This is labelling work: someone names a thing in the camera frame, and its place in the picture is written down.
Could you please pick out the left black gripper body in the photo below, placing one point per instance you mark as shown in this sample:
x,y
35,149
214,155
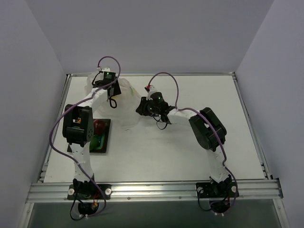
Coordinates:
x,y
116,88

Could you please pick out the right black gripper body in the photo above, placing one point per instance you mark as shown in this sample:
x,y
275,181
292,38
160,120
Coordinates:
x,y
141,108

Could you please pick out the translucent plastic bag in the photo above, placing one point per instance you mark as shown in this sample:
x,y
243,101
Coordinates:
x,y
124,115

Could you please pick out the dark red fake apple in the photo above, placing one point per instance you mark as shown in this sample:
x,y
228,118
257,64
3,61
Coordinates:
x,y
99,127

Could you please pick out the green fake lime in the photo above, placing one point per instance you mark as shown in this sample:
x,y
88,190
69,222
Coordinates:
x,y
95,142

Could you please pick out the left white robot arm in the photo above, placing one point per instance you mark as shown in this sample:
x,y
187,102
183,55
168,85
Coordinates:
x,y
84,110

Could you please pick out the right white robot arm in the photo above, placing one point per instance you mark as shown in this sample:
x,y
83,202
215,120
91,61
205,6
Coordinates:
x,y
209,131

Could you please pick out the teal square ceramic plate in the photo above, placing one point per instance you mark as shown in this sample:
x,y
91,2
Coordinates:
x,y
102,140

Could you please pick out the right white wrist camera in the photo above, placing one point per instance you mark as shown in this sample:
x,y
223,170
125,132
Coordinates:
x,y
150,89

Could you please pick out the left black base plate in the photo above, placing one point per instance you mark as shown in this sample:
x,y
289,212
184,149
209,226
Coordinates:
x,y
89,192

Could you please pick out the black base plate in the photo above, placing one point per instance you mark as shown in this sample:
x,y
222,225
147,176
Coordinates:
x,y
215,190
89,192

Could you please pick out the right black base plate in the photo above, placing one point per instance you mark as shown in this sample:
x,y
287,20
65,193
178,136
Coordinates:
x,y
215,190

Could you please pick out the aluminium front rail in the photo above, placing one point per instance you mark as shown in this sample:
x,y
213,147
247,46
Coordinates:
x,y
155,191

